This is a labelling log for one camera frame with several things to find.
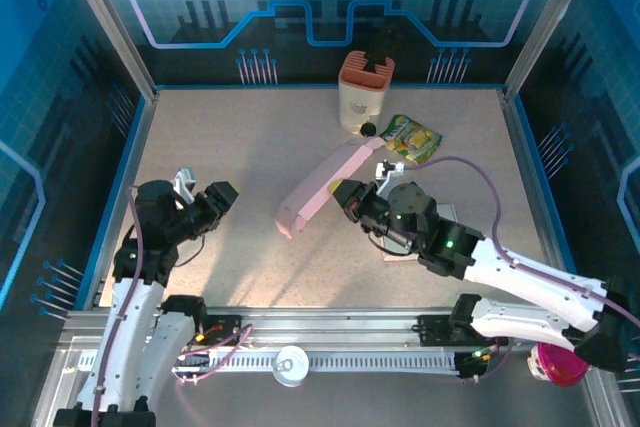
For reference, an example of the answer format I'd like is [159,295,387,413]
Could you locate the pink paper box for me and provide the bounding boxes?
[273,139,386,241]

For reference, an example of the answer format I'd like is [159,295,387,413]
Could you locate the white paper box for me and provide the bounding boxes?
[382,201,459,267]

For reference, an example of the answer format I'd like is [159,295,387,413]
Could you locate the green snack bag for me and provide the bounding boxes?
[378,114,445,164]

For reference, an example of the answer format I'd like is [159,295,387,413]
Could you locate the cream and orange knife block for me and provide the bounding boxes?
[337,50,396,134]

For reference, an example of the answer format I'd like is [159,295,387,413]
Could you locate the pink plastic cup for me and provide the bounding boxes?
[528,341,591,388]

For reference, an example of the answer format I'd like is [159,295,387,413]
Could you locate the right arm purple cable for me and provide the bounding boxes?
[407,155,640,331]

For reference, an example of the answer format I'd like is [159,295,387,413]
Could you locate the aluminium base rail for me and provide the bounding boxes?
[62,305,599,348]

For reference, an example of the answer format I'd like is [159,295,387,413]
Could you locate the black knife handle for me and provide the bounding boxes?
[364,29,401,73]

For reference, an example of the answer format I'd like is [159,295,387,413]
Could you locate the slotted white cable duct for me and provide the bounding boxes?
[78,349,461,374]

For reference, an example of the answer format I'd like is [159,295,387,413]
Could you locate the aluminium frame post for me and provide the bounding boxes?
[501,0,601,101]
[57,0,160,101]

